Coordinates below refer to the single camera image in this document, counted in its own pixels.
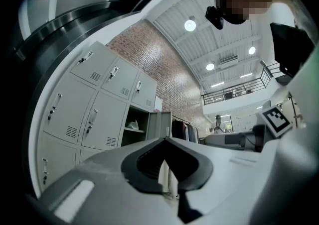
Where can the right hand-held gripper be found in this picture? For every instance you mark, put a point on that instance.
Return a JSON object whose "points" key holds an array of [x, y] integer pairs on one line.
{"points": [[275, 122]]}

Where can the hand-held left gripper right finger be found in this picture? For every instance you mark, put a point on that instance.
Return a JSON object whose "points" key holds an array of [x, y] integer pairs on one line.
{"points": [[231, 181]]}

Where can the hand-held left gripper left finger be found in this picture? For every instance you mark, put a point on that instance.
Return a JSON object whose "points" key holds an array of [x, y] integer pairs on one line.
{"points": [[104, 169]]}

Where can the clear plastic bag item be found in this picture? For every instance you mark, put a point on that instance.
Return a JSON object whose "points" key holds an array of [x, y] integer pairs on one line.
{"points": [[133, 125]]}

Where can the grey metal locker cabinet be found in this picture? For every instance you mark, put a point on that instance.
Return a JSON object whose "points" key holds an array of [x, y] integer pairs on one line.
{"points": [[69, 109]]}

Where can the grey locker door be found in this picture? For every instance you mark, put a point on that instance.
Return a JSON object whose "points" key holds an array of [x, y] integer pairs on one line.
{"points": [[154, 124]]}

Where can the clothes rack with dark garments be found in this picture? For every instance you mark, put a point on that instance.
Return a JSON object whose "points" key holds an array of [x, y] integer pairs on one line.
{"points": [[179, 129]]}

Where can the strip ceiling light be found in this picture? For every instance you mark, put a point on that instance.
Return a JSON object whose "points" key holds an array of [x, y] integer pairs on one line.
{"points": [[217, 84], [246, 75]]}

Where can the white paper notice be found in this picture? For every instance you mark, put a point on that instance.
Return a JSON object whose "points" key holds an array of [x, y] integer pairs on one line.
{"points": [[158, 104]]}

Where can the round ceiling lamp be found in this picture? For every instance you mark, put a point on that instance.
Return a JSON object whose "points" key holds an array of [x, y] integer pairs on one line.
{"points": [[252, 50], [210, 66], [190, 25]]}

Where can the white air conditioner unit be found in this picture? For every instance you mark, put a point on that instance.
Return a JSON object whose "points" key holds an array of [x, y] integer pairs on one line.
{"points": [[228, 59]]}

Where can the black metal railing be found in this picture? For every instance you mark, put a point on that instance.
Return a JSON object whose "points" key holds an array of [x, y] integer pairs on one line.
{"points": [[266, 69]]}

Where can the person's pale shirt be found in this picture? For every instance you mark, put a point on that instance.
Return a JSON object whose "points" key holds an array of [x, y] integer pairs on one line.
{"points": [[281, 15]]}

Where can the black and steel overhead beam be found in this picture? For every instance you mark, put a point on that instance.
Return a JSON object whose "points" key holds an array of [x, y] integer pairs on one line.
{"points": [[62, 21]]}

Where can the black head-mounted camera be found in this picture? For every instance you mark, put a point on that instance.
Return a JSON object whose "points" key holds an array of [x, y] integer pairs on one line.
{"points": [[214, 17]]}

